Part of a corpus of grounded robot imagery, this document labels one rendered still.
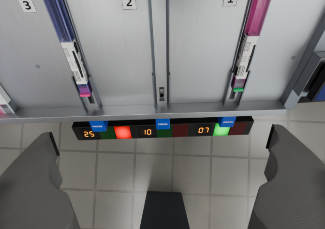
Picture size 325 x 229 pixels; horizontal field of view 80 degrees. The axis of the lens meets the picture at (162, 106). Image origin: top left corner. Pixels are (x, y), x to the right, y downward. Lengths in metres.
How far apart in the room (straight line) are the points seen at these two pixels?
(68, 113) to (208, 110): 0.22
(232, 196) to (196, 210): 0.21
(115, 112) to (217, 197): 0.93
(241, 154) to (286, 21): 0.91
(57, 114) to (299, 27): 0.35
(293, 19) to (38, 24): 0.30
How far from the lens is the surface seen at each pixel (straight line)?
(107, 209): 1.18
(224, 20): 0.26
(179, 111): 0.30
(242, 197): 1.20
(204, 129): 0.39
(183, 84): 0.29
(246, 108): 0.33
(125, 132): 0.38
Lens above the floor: 1.03
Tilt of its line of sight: 88 degrees down
